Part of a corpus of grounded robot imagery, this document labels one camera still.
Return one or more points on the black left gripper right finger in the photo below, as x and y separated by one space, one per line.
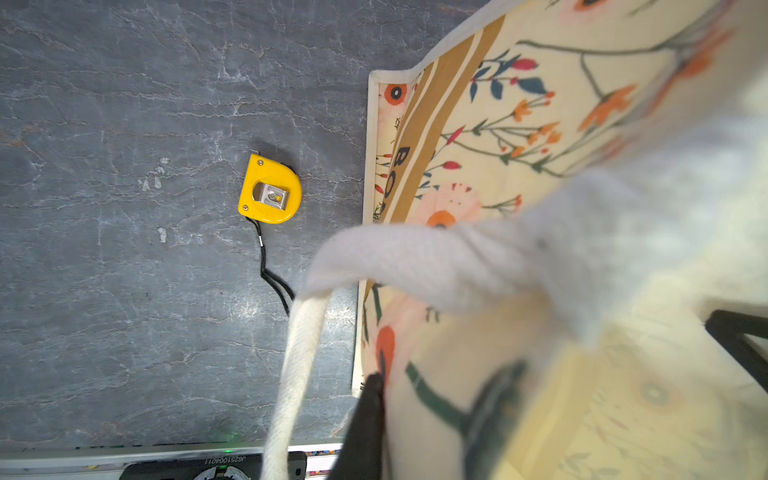
737 333

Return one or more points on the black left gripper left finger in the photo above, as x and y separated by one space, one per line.
360 457

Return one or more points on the cream floral tote bag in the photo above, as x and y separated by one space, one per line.
558 197

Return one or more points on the yellow tape measure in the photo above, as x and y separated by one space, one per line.
271 194

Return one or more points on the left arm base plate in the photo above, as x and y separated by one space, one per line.
231 467

